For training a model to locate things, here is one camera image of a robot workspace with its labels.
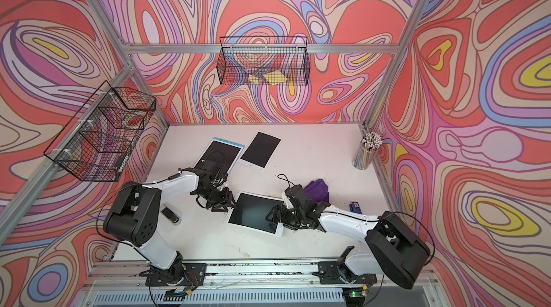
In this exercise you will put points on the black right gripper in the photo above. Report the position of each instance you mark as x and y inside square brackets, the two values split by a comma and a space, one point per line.
[280, 211]

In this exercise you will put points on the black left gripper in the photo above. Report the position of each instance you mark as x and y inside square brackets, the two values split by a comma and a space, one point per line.
[226, 201]

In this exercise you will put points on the purple microfiber cloth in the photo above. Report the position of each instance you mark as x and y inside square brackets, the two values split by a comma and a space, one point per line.
[317, 191]

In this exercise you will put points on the blue white drawing tablet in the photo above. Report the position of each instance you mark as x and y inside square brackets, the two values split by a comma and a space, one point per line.
[220, 156]

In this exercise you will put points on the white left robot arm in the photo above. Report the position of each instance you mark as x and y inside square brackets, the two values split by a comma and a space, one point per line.
[134, 215]

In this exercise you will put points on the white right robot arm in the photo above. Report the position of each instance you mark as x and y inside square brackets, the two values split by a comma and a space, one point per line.
[387, 245]

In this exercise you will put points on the cup of coloured pencils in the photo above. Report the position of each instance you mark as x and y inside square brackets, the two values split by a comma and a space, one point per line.
[369, 146]

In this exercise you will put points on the yellow cloth in basket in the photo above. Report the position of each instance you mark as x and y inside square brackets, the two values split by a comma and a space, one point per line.
[272, 78]

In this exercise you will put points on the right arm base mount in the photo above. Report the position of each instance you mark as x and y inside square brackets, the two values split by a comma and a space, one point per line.
[336, 272]

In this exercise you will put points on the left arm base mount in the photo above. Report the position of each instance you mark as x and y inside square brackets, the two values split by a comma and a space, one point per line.
[179, 274]

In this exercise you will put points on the black wire basket left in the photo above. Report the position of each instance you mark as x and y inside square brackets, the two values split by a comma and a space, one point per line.
[97, 142]

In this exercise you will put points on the black wire basket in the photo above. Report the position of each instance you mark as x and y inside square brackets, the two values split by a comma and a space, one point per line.
[241, 56]
[97, 142]

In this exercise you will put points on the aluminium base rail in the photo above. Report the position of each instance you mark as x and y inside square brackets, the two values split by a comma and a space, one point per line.
[260, 282]

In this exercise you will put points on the black wire basket back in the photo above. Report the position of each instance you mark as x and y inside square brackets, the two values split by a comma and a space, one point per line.
[241, 56]

